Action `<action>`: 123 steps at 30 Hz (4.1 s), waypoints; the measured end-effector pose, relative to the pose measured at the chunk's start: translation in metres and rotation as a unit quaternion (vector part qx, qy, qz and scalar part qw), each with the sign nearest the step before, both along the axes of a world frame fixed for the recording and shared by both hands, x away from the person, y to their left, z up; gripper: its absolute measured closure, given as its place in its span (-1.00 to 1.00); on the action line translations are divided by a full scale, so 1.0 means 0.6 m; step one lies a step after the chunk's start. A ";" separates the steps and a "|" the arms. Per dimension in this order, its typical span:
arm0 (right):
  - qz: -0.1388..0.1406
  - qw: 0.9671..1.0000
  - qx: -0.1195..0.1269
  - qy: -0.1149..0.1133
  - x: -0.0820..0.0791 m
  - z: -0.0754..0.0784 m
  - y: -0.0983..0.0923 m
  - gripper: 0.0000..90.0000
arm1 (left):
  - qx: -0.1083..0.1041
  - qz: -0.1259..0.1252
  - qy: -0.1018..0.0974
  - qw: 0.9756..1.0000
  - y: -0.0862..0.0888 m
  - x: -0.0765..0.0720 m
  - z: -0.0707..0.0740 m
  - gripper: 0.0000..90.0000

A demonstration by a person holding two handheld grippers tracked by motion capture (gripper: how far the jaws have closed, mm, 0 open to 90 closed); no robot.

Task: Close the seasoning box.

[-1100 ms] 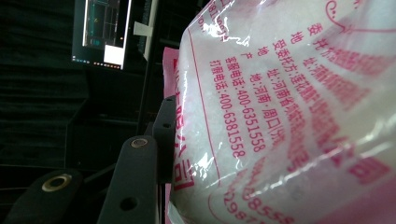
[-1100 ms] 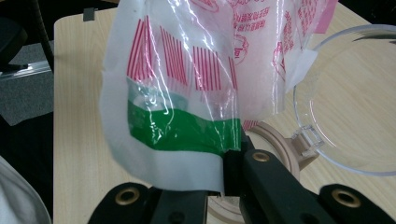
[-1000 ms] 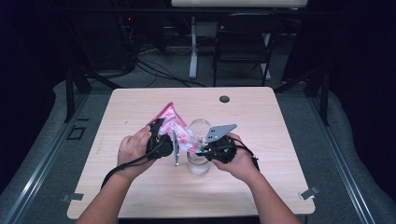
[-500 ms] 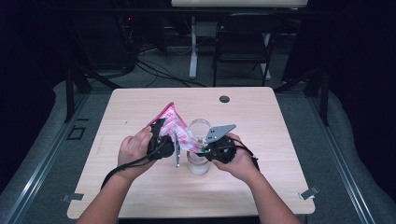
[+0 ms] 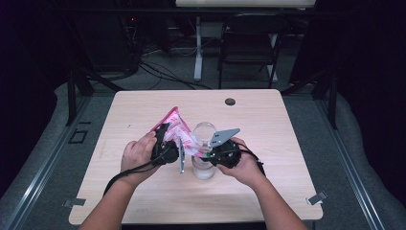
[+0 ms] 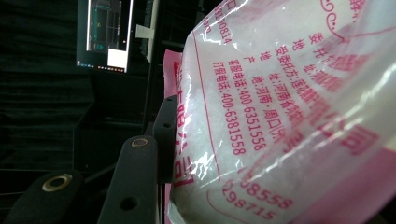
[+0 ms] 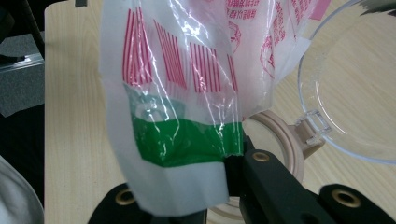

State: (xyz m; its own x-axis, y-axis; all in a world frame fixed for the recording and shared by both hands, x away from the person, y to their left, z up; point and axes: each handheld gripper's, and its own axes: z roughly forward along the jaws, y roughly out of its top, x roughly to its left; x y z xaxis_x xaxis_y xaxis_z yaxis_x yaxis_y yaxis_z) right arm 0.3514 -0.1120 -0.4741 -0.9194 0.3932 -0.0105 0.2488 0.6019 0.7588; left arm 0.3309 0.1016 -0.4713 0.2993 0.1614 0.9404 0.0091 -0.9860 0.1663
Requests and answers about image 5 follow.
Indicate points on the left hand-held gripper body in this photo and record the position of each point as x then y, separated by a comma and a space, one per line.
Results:
166, 153

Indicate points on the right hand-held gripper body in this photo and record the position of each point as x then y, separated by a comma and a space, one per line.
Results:
226, 155

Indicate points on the pink white plastic bag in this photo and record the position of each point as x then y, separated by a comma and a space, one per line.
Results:
177, 131

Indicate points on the clear glass jar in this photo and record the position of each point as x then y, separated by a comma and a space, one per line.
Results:
204, 131

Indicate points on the person's right hand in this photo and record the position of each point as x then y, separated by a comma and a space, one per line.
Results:
247, 169

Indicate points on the person's left hand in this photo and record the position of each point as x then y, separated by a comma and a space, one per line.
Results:
137, 159

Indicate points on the round table grommet hole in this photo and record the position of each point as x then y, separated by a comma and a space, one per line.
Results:
230, 102

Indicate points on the white desk leg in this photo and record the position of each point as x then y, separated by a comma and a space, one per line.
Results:
198, 64
273, 73

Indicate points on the short black tape strip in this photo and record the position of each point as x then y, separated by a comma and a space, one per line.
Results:
85, 122

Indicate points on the black tape square outline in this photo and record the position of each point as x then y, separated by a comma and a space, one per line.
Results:
76, 142

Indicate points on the black metal stand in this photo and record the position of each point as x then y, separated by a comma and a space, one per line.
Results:
333, 108
71, 105

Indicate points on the grey tape piece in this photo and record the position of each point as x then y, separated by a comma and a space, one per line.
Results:
75, 202
317, 198

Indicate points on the dark equipment cabinet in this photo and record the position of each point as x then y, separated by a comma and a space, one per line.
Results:
105, 38

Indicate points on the grey box under desk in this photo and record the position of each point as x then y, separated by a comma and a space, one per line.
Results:
212, 30

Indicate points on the black folding chair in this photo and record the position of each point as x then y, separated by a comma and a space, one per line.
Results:
249, 41

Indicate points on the metal floor rail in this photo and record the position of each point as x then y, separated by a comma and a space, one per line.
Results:
350, 166
32, 188

